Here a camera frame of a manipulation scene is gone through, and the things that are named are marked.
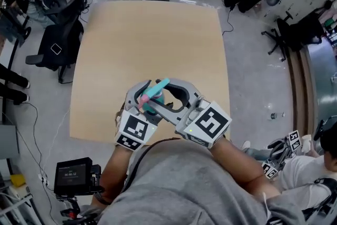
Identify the white power strip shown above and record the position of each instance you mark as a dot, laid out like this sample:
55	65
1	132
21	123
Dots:
44	179

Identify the black equipment backpack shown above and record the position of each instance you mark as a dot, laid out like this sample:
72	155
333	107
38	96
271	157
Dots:
323	192

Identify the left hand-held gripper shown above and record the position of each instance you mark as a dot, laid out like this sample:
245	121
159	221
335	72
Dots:
135	126

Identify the person's grey shirt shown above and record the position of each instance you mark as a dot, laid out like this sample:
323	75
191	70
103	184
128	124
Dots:
184	192

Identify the grey board panel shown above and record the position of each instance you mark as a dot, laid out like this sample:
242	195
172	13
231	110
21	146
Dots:
8	139

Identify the yellow bin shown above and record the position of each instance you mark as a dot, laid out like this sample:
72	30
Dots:
18	180

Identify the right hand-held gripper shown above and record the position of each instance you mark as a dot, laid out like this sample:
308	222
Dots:
210	123

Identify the person's left forearm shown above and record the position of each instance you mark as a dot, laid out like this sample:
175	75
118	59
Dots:
116	166

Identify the person's right forearm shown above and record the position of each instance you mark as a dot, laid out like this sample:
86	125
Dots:
237	163

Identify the white-edged smartphone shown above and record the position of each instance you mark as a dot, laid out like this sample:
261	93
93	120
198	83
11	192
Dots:
56	49

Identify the black office chair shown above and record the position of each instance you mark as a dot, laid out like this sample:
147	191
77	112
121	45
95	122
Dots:
71	42

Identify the black timer monitor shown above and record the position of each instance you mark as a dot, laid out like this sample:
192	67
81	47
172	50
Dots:
71	175

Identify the person's left hand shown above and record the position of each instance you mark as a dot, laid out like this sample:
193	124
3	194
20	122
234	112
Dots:
119	116

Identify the clear plastic tube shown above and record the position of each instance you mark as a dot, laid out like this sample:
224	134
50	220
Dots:
273	116

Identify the black swivel chair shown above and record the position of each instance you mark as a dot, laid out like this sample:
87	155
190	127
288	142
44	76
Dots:
302	31

